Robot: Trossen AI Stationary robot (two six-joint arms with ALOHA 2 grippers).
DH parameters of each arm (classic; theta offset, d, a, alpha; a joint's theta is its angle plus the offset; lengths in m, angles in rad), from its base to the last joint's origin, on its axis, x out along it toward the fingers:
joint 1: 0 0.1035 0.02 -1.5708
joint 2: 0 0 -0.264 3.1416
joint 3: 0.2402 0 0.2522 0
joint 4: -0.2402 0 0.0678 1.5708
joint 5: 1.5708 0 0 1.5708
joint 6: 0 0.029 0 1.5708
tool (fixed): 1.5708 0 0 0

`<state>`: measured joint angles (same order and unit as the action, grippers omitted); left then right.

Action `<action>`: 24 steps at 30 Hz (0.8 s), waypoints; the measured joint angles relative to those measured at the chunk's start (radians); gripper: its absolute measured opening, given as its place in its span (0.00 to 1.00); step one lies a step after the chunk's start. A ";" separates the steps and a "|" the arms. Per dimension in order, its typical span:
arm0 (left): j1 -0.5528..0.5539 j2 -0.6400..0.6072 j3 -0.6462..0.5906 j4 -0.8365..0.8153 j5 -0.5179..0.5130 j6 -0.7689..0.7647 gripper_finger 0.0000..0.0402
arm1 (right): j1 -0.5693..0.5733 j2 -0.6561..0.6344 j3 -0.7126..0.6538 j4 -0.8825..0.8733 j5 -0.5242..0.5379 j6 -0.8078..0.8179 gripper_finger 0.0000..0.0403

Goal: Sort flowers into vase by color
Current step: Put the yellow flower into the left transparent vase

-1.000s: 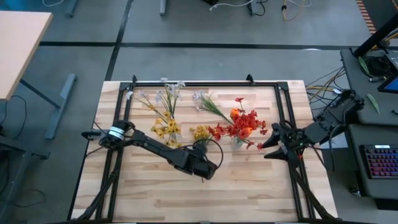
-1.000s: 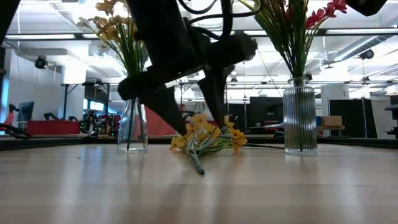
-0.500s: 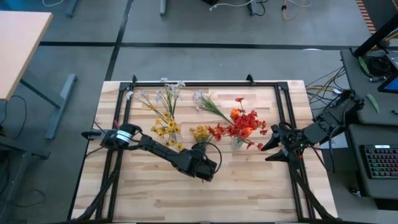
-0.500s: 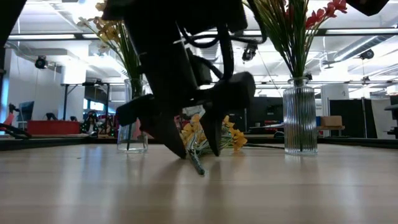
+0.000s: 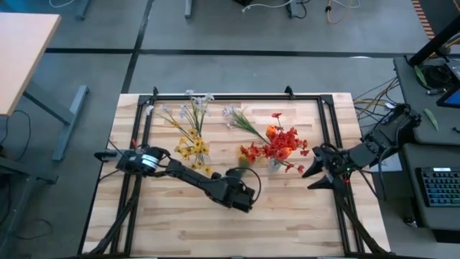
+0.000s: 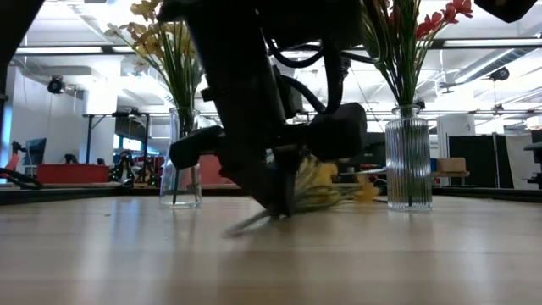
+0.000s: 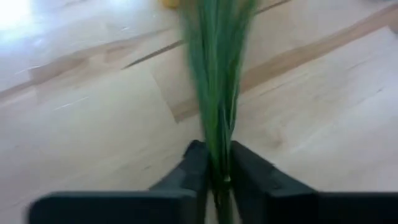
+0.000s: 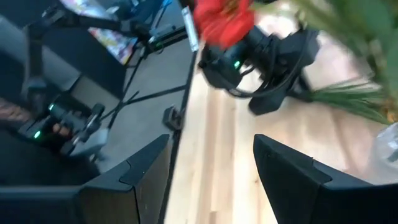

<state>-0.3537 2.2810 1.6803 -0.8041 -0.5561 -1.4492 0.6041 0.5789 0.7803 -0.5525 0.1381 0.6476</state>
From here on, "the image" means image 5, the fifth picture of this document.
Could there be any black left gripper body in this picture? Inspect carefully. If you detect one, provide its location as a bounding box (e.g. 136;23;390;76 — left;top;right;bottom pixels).
210;168;258;214

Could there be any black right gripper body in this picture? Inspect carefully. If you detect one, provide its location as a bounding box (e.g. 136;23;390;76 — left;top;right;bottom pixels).
313;143;348;186

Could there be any large orange artificial tulip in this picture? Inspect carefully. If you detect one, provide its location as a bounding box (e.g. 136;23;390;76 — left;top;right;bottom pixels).
275;146;293;162

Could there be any orange-red flower bunch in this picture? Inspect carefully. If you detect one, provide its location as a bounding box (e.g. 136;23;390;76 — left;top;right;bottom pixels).
239;112;311;175

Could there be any yellow veined flower spray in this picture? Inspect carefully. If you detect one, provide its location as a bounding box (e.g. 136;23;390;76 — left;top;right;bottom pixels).
173;120;213;177

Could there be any white artificial flower bunch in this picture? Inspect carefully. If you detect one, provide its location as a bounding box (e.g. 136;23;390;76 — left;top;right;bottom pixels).
145;88;216;155
221;104;270;144

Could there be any smooth clear glass carafe vase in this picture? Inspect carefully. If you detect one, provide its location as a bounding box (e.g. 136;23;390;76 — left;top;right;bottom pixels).
193;149;211;166

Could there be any white paper sheet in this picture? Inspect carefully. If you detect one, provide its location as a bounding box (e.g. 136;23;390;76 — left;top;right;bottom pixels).
386;157;403;173

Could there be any dark grey desk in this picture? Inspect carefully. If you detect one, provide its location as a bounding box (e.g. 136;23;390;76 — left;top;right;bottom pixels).
402;142;460;231

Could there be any green leaf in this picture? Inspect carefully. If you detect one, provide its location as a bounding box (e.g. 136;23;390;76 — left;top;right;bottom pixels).
414;64;428;87
423;107;440;132

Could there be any backlit black keyboard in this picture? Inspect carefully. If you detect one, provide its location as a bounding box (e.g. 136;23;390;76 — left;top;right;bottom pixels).
416;166;460;209

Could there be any black tablet blue screen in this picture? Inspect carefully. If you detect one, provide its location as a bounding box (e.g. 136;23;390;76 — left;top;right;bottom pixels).
436;84;460;109

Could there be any grey power strip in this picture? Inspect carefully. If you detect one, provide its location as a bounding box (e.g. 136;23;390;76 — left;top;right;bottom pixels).
285;0;311;19

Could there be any grey side table leg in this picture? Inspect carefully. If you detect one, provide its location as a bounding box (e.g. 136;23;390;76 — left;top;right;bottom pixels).
23;79;91;163

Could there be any light wood side table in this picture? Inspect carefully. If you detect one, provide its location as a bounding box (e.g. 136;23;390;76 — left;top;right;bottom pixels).
0;12;63;117

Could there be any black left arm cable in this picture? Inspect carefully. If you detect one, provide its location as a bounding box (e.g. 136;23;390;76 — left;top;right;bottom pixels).
228;166;262;206

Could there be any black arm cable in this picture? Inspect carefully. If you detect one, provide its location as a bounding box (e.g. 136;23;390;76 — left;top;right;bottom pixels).
375;143;396;201
228;166;262;206

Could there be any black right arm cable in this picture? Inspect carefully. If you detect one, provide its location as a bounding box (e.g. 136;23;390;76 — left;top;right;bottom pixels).
375;143;396;201

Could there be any yellow and black cable bundle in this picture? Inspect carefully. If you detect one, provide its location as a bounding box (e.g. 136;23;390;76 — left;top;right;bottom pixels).
354;77;400;122

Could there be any black metal table frame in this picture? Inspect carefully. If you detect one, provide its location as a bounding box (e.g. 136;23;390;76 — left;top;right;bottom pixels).
77;85;391;258

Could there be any coiled black cable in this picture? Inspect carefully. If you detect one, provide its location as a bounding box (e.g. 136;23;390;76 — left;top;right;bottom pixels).
420;63;450;91

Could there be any yellow floor cable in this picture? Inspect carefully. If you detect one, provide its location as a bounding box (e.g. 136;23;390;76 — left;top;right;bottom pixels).
325;0;362;25

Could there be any white floor cable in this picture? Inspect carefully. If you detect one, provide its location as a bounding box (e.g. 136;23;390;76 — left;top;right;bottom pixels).
241;0;295;14
48;0;77;9

